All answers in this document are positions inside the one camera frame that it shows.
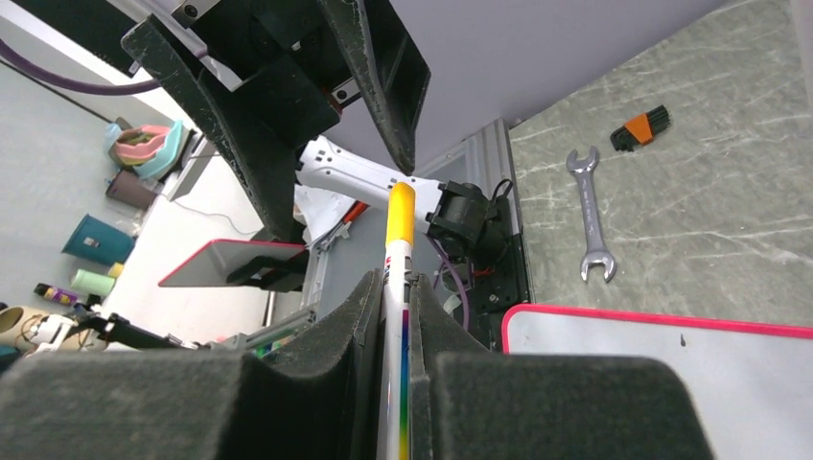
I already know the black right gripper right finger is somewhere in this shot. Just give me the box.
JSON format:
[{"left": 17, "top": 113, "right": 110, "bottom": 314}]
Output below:
[{"left": 410, "top": 274, "right": 713, "bottom": 459}]

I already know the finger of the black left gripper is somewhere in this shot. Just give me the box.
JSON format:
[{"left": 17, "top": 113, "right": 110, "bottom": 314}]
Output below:
[
  {"left": 318, "top": 0, "right": 431, "bottom": 175},
  {"left": 121, "top": 15, "right": 340, "bottom": 241}
]

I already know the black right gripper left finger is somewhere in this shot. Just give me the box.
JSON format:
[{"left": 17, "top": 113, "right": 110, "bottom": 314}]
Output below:
[{"left": 1, "top": 270, "right": 382, "bottom": 459}]

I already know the white rainbow marker pen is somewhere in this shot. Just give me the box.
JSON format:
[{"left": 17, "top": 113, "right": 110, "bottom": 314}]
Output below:
[{"left": 376, "top": 182, "right": 415, "bottom": 459}]

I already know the pink framed whiteboard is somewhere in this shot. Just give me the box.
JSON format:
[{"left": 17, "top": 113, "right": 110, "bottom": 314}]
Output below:
[
  {"left": 158, "top": 239, "right": 309, "bottom": 291},
  {"left": 501, "top": 304, "right": 812, "bottom": 459}
]

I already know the silver open-end wrench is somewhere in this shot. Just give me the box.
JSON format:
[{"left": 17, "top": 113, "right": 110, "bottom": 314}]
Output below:
[{"left": 565, "top": 146, "right": 617, "bottom": 283}]

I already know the teal cup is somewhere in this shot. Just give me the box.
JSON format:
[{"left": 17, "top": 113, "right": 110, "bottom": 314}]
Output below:
[{"left": 61, "top": 214, "right": 136, "bottom": 265}]

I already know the light green cylinder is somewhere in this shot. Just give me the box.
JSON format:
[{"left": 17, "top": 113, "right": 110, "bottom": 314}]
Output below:
[{"left": 69, "top": 269, "right": 116, "bottom": 297}]

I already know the orange black hex key set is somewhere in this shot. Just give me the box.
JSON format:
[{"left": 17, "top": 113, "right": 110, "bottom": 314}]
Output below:
[{"left": 610, "top": 104, "right": 671, "bottom": 151}]

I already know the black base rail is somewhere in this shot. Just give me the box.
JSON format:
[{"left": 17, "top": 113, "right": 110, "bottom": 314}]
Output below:
[{"left": 452, "top": 218, "right": 531, "bottom": 353}]

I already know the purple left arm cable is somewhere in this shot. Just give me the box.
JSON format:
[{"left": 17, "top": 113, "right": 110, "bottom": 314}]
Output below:
[{"left": 0, "top": 37, "right": 160, "bottom": 98}]

